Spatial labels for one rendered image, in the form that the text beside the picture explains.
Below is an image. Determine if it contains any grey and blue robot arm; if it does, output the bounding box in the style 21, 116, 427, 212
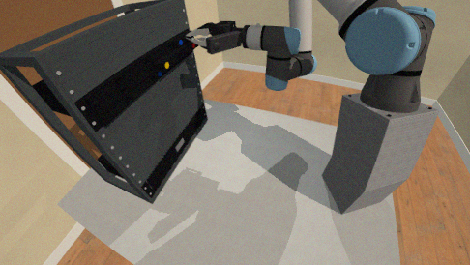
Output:
206, 0, 436, 113

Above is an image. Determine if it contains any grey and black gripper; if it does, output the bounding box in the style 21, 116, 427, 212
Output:
186, 21, 250, 49

